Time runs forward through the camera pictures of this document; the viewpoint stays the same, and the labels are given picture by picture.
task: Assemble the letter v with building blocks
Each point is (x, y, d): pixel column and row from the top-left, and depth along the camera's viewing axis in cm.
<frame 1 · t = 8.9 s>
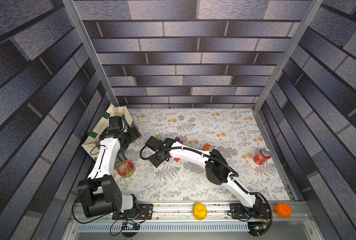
left hand: (135, 134, 84), fingers open
right hand: (156, 158, 90), fingers open
round red tin: (126, 168, 87), point 4 cm above the table
red soda can: (262, 157, 85), point 10 cm above the table

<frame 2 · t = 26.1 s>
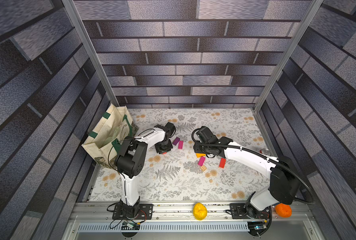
left hand: (167, 150, 95), fingers open
right hand: (194, 145, 86), fingers open
magenta wooden block: (180, 145, 100), on the table
yellow-orange flat wooden block: (198, 155, 95), point 2 cm above the table
pink wooden block: (201, 161, 93), on the table
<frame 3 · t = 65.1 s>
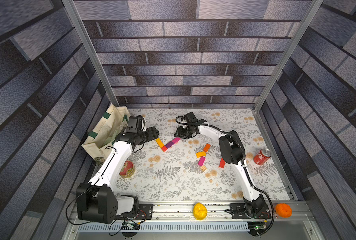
left hand: (154, 132, 82), fingers open
right hand: (175, 135, 103), fingers open
magenta wooden block: (175, 140, 102), point 2 cm above the table
orange-yellow wooden block: (161, 144, 102), on the table
small red wooden cube: (164, 148, 99), on the table
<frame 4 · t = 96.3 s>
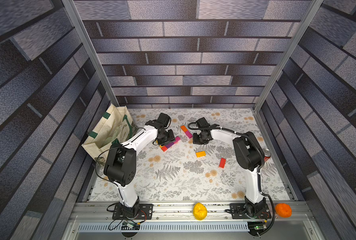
left hand: (174, 139, 90), fingers open
right hand: (194, 140, 102), fingers closed
pink wooden block: (189, 134, 105), on the table
